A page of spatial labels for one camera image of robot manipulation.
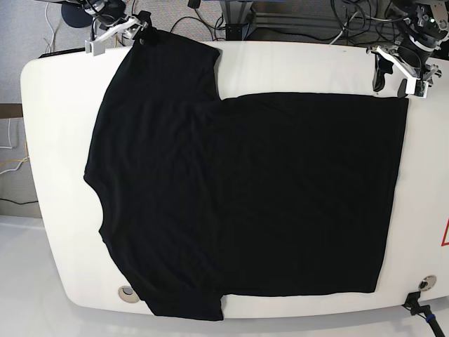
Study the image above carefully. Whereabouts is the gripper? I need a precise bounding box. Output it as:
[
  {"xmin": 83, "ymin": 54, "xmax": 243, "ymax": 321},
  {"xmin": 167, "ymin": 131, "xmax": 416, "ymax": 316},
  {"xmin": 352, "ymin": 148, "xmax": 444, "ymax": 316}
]
[
  {"xmin": 91, "ymin": 11, "xmax": 159, "ymax": 46},
  {"xmin": 367, "ymin": 44, "xmax": 442, "ymax": 98}
]

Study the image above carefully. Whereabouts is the black T-shirt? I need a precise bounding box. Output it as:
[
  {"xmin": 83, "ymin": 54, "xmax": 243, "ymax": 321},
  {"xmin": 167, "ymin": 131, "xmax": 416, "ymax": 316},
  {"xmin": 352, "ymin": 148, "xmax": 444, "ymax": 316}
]
[{"xmin": 84, "ymin": 30, "xmax": 408, "ymax": 321}]

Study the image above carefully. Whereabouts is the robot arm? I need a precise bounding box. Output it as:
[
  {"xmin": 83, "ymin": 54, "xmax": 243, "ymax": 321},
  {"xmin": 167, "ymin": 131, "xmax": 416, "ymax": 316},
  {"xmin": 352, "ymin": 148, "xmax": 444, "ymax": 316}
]
[
  {"xmin": 367, "ymin": 1, "xmax": 448, "ymax": 98},
  {"xmin": 46, "ymin": 0, "xmax": 152, "ymax": 53}
]

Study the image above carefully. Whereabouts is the round black stand base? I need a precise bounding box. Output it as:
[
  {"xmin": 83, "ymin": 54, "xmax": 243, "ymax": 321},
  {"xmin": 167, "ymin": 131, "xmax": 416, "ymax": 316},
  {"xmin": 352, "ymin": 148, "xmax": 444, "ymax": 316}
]
[{"xmin": 61, "ymin": 3, "xmax": 93, "ymax": 28}]

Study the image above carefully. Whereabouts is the black flat bar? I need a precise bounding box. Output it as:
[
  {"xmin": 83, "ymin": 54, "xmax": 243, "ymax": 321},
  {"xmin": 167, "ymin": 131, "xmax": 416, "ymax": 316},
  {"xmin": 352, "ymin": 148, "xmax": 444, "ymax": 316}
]
[{"xmin": 38, "ymin": 48, "xmax": 85, "ymax": 59}]

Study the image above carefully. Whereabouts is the red warning triangle sticker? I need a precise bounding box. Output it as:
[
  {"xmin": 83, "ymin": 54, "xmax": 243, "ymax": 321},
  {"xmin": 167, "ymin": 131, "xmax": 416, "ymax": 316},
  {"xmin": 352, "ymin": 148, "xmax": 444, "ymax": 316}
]
[{"xmin": 441, "ymin": 221, "xmax": 449, "ymax": 246}]

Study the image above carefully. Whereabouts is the right metal table grommet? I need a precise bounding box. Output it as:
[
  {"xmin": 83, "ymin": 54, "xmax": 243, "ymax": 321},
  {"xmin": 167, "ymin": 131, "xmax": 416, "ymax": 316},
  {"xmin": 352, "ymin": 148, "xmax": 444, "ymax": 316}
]
[{"xmin": 418, "ymin": 275, "xmax": 437, "ymax": 292}]

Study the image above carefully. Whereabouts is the metal table grommet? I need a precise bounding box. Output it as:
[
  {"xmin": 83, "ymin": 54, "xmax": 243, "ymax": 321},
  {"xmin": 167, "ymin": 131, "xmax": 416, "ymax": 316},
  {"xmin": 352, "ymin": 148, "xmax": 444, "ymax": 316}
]
[
  {"xmin": 418, "ymin": 275, "xmax": 437, "ymax": 292},
  {"xmin": 118, "ymin": 286, "xmax": 140, "ymax": 304}
]

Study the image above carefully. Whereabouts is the left metal table grommet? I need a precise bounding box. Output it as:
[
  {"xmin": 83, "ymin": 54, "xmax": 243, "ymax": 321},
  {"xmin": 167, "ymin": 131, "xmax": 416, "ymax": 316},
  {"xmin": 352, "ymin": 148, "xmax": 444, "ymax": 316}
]
[{"xmin": 118, "ymin": 286, "xmax": 140, "ymax": 304}]

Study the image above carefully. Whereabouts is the white camera box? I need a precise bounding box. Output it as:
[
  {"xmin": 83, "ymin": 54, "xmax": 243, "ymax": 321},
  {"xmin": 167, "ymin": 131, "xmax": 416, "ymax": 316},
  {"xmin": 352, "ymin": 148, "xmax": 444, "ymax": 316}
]
[
  {"xmin": 85, "ymin": 41, "xmax": 105, "ymax": 56},
  {"xmin": 405, "ymin": 77, "xmax": 429, "ymax": 98}
]

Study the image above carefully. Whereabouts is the aluminium frame post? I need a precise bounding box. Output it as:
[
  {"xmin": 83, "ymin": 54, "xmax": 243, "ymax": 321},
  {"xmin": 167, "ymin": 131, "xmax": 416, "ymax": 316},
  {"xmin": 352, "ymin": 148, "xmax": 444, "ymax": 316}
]
[{"xmin": 220, "ymin": 1, "xmax": 254, "ymax": 41}]

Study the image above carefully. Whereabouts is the white floor cable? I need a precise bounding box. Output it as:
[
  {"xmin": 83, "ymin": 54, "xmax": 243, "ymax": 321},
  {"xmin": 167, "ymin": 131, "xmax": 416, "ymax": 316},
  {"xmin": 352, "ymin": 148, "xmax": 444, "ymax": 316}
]
[{"xmin": 0, "ymin": 117, "xmax": 22, "ymax": 150}]

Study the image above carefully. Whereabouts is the black cable with clamp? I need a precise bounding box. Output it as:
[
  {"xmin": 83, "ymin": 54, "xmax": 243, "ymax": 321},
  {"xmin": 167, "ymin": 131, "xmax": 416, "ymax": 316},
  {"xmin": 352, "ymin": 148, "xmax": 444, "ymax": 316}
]
[{"xmin": 402, "ymin": 291, "xmax": 449, "ymax": 337}]

